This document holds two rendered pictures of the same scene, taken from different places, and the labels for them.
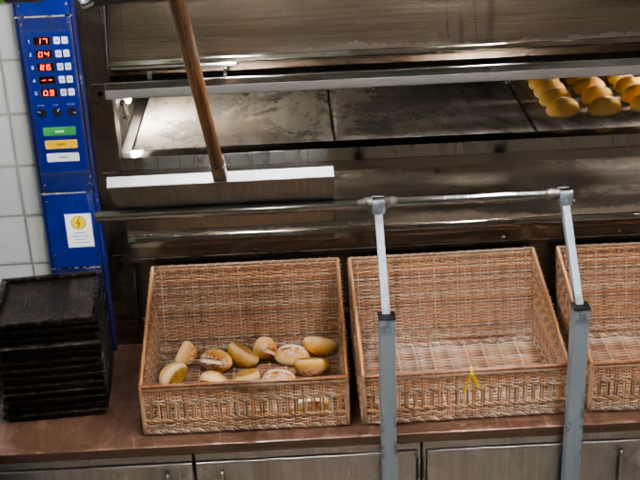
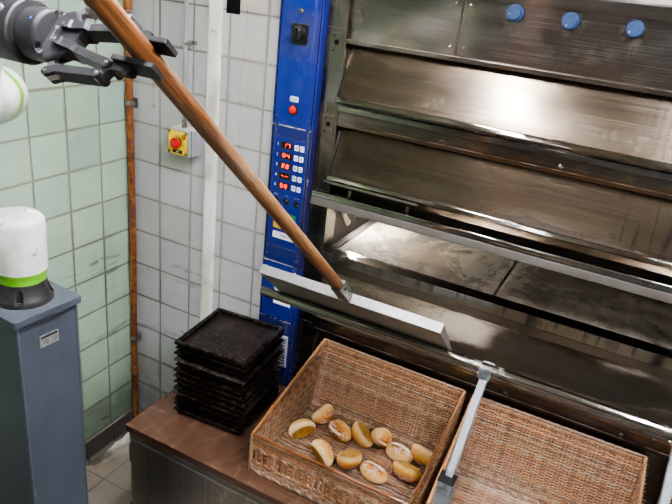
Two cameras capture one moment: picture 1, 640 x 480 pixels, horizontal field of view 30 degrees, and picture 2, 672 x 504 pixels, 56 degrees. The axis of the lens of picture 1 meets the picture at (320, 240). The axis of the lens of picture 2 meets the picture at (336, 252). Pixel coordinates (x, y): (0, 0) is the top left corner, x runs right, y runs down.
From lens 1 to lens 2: 1.37 m
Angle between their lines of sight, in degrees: 23
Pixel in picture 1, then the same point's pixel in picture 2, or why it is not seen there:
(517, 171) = (654, 384)
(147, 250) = (326, 325)
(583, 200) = not seen: outside the picture
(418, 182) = (555, 357)
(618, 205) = not seen: outside the picture
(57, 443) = (190, 445)
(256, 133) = (437, 267)
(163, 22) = (378, 156)
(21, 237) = (247, 282)
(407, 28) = (582, 221)
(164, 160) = (353, 263)
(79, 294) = (254, 341)
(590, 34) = not seen: outside the picture
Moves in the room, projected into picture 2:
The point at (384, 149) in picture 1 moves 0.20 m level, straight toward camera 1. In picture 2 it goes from (531, 318) to (512, 344)
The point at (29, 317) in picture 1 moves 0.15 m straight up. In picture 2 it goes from (207, 344) to (208, 306)
